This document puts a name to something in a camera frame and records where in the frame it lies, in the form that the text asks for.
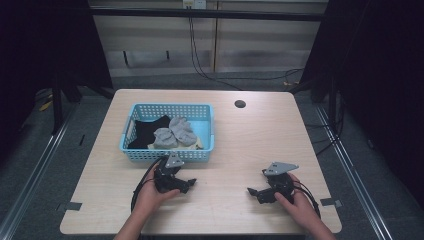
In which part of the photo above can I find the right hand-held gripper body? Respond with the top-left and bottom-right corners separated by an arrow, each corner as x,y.
262,161 -> 300,205

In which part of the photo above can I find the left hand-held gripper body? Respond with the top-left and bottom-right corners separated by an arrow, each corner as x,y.
153,151 -> 190,195

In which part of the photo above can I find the person's left hand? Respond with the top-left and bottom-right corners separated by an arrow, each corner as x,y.
134,163 -> 181,218

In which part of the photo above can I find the person's right hand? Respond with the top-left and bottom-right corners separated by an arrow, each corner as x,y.
273,172 -> 322,232

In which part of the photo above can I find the beige cloth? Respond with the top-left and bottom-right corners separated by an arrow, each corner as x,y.
147,134 -> 205,151

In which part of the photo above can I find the grey sock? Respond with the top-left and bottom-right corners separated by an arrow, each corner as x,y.
168,115 -> 198,147
152,127 -> 179,150

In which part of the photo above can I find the black cloth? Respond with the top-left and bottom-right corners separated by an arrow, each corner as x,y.
126,114 -> 172,150

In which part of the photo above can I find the light blue plastic basket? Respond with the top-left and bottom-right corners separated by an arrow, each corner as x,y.
118,102 -> 216,164

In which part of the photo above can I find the grey tape strip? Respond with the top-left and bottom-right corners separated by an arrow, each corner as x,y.
55,201 -> 83,213
319,197 -> 343,208

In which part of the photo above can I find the black metal stand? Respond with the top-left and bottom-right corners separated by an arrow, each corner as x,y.
50,74 -> 65,136

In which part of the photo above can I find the yellow floor object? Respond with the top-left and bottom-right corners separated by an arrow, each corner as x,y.
38,94 -> 54,113

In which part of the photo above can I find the black curtain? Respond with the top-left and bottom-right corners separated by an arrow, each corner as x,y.
289,0 -> 424,209
0,0 -> 114,168

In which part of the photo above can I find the black horizontal metal bar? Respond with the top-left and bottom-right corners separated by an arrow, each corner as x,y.
89,7 -> 328,23

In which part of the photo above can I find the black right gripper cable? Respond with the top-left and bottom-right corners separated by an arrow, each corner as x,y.
292,179 -> 322,220

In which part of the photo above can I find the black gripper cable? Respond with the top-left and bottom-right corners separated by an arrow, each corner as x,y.
130,155 -> 165,214
292,179 -> 322,220

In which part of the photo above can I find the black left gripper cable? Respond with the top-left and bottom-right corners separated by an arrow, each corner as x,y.
130,155 -> 165,214

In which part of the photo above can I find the metal floor rail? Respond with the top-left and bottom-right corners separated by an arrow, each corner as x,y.
313,104 -> 396,240
0,103 -> 79,240

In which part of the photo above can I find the black hanging wall cable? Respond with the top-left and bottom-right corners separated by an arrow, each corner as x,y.
187,6 -> 305,92

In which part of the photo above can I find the white wall outlet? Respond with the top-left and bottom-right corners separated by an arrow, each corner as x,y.
182,0 -> 207,10

